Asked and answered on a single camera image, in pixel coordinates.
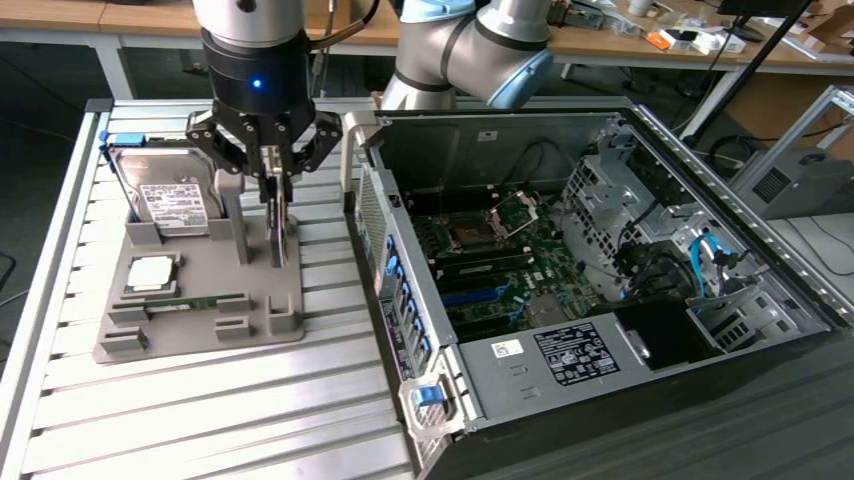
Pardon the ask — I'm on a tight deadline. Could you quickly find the aluminium profile frame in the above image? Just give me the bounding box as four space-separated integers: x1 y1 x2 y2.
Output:
777 83 854 156

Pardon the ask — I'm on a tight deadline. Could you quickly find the silver CPU chip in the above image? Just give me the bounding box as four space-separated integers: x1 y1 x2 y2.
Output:
124 256 182 295

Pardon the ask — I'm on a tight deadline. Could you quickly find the grey plastic parts rack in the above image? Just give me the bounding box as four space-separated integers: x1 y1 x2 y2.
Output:
91 168 308 365

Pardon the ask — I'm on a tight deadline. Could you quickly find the hard disk in blue caddy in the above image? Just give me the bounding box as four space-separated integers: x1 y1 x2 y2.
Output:
96 130 226 239

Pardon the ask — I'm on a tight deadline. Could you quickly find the light blue SATA wire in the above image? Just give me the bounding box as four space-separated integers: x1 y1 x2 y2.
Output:
689 232 729 301

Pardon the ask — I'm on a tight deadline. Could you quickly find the wooden desk white frame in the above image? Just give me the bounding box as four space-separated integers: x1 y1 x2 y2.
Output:
0 0 402 99
550 0 854 101

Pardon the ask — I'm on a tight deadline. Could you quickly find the grey power supply unit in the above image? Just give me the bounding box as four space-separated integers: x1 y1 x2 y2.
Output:
456 314 653 421

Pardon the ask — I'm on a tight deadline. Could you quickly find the grey computer tower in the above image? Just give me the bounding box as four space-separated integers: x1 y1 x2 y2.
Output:
730 147 854 221

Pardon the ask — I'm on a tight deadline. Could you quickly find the green motherboard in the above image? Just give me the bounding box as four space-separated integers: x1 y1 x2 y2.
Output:
410 192 602 341

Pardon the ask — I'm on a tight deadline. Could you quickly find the blue expansion slot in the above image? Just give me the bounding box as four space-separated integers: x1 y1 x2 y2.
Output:
439 284 509 309

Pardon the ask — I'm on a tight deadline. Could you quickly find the open grey PC case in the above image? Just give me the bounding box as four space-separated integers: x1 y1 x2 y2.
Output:
339 97 854 480

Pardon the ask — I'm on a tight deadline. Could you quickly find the brown cardboard box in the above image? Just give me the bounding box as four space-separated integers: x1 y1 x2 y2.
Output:
310 0 355 29
806 4 854 49

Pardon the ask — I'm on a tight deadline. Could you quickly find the brown cardboard panel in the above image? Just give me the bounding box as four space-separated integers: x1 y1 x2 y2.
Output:
723 74 833 146

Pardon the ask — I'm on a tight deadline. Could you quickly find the green RAM stick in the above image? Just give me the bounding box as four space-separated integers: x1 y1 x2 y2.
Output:
111 295 247 312

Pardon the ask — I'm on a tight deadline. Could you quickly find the graphics card with metal bracket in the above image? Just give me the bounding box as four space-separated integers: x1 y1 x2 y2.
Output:
256 144 300 269

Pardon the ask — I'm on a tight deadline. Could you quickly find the black tripod pole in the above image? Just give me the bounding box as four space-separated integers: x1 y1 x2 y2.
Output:
678 0 821 144

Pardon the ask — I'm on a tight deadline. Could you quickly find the metal socket cover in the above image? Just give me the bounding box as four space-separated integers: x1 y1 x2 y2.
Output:
486 192 542 236

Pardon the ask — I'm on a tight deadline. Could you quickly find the black wire bundle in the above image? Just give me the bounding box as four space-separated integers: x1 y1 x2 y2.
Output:
610 239 693 304

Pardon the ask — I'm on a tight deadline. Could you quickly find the small white box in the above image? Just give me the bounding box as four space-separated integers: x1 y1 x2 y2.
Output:
693 32 749 55

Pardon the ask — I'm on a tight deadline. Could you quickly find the black monitor with stand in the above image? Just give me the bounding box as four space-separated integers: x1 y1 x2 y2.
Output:
717 0 813 44

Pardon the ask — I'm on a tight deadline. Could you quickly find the black coiled cable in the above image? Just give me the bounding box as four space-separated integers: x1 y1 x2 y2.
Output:
706 133 762 174

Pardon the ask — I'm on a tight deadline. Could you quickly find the grey metal electronics box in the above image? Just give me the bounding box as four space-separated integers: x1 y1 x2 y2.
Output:
553 0 609 29

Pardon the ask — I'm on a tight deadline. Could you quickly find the grey metal disk bay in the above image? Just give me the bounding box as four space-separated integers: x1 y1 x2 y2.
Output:
686 287 802 354

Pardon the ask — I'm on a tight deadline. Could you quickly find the perforated metal drive cage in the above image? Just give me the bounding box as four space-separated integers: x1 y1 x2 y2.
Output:
559 124 679 261

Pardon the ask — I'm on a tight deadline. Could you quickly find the black installed RAM stick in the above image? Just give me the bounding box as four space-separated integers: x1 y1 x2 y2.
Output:
432 252 530 281

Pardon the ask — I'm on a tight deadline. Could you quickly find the CPU socket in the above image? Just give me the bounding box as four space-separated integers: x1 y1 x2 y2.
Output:
443 212 499 251

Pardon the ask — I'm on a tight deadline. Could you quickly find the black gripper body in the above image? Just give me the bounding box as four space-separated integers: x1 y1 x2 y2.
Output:
199 28 320 121

